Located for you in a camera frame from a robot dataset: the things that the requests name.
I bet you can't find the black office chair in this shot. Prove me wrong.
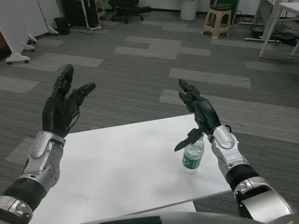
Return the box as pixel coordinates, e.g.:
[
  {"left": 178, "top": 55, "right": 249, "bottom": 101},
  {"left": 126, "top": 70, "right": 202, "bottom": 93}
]
[{"left": 108, "top": 0, "right": 151, "bottom": 24}]

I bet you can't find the white desk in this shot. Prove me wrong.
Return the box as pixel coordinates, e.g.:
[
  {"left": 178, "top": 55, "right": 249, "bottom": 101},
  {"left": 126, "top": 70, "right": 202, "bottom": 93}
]
[{"left": 258, "top": 2, "right": 299, "bottom": 58}]

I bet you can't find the large white wheeled partition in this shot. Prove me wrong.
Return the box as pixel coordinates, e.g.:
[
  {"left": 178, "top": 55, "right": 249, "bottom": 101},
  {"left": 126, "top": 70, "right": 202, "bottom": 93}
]
[{"left": 0, "top": 0, "right": 45, "bottom": 65}]

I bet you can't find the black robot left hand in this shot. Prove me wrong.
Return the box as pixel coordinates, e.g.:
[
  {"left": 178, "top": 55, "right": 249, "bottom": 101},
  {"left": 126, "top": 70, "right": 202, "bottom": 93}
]
[{"left": 42, "top": 63, "right": 97, "bottom": 138}]

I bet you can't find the wooden stool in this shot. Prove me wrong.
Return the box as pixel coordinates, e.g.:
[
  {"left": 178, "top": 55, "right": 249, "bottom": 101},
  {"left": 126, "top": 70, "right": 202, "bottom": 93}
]
[{"left": 94, "top": 0, "right": 107, "bottom": 21}]

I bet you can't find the black bag under desk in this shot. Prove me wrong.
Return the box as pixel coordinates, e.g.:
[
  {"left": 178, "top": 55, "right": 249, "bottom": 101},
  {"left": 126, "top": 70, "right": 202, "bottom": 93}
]
[{"left": 273, "top": 32, "right": 299, "bottom": 47}]

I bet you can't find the narrow white wheeled partition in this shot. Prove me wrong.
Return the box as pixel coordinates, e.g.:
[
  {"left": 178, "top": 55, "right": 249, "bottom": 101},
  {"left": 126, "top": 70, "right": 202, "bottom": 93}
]
[{"left": 37, "top": 0, "right": 59, "bottom": 36}]

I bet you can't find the black trash bin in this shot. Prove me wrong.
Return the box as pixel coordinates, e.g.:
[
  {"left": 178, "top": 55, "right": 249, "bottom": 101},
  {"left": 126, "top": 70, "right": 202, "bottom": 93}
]
[{"left": 53, "top": 17, "right": 71, "bottom": 36}]

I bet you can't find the white desk leg frame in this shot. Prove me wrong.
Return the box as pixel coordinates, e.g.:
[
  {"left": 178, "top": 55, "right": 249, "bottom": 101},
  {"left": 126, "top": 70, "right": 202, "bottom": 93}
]
[{"left": 238, "top": 0, "right": 281, "bottom": 43}]

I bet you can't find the beige plastic stool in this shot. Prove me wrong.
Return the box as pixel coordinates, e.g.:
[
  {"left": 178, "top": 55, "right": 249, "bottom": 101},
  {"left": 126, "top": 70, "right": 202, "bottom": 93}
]
[{"left": 202, "top": 6, "right": 232, "bottom": 39}]

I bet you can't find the clear water bottle green label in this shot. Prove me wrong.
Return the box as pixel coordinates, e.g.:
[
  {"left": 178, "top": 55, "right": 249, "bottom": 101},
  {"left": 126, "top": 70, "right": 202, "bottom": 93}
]
[{"left": 182, "top": 135, "right": 206, "bottom": 173}]

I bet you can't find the black cabinet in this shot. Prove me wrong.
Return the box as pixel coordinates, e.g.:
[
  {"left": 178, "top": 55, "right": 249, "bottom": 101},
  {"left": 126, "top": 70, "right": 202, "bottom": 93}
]
[{"left": 62, "top": 0, "right": 99, "bottom": 28}]

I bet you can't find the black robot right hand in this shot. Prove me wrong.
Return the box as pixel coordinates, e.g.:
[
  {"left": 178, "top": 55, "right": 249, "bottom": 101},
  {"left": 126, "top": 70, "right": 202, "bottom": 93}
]
[{"left": 174, "top": 78, "right": 222, "bottom": 152}]

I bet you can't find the silver robot chest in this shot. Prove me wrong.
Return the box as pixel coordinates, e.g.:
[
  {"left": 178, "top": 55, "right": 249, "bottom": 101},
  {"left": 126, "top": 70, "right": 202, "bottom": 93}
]
[{"left": 79, "top": 210, "right": 299, "bottom": 224}]

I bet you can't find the white cylindrical planter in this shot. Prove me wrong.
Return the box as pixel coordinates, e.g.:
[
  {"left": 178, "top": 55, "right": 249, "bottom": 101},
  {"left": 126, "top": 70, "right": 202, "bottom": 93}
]
[{"left": 179, "top": 0, "right": 197, "bottom": 21}]

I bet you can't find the green crate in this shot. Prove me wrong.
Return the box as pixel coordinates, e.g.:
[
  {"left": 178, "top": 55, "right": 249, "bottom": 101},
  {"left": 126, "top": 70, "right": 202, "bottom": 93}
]
[{"left": 210, "top": 0, "right": 241, "bottom": 25}]

